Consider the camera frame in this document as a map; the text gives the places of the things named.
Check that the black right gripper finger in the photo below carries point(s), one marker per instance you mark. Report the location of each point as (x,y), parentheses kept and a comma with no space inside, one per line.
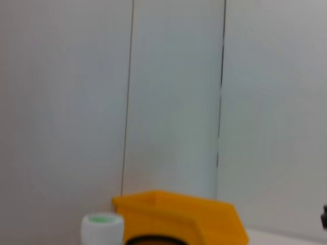
(324,217)

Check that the clear green-label water bottle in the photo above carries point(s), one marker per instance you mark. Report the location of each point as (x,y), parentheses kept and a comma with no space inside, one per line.
(102,229)

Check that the yellow plastic bin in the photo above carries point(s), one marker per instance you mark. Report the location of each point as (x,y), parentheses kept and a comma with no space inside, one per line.
(191,217)

